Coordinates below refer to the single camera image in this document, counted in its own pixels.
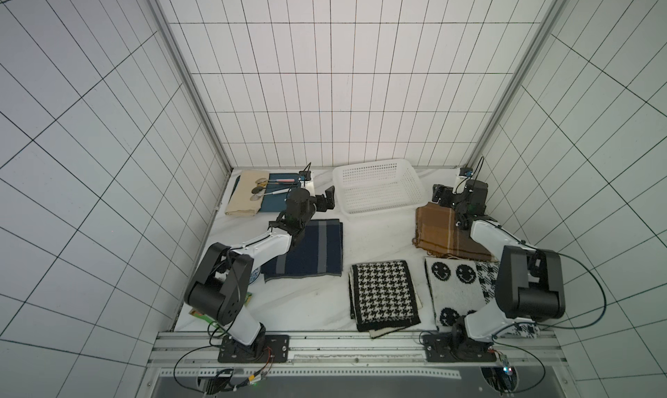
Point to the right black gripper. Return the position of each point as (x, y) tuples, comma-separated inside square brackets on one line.
[(445, 195)]

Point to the brown plaid scarf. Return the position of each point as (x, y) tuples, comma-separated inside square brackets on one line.
[(436, 233)]

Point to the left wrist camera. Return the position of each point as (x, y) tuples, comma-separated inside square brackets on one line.
[(306, 174)]

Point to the white plastic basket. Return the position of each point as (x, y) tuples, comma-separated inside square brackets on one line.
[(366, 188)]

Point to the houndstooth black white scarf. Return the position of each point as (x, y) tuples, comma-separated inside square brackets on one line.
[(382, 297)]

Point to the white handled spoon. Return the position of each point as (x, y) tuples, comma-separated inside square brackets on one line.
[(263, 193)]

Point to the pink handled spoon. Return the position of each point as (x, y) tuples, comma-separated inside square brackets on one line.
[(277, 181)]

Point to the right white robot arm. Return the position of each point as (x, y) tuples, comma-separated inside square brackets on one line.
[(530, 282)]

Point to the navy grey striped scarf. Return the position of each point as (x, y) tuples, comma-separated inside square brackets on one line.
[(319, 253)]

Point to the colourful snack packet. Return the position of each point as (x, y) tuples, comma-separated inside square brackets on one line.
[(222, 309)]

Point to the teal tray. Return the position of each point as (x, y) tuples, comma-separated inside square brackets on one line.
[(277, 203)]

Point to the aluminium mounting rail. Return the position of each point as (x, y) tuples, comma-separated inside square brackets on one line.
[(191, 355)]

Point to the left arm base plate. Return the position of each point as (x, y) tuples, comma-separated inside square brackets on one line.
[(267, 348)]

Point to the smiley face white scarf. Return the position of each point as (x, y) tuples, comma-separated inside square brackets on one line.
[(463, 291)]

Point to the blue patterned plate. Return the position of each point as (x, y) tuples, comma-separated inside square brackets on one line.
[(254, 275)]

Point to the beige folded cloth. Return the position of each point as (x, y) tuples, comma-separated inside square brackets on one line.
[(246, 201)]

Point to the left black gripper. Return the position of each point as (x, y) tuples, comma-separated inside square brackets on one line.
[(322, 206)]

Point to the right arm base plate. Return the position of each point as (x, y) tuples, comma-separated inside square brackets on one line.
[(449, 348)]

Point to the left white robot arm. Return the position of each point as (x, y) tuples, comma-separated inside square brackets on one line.
[(220, 283)]

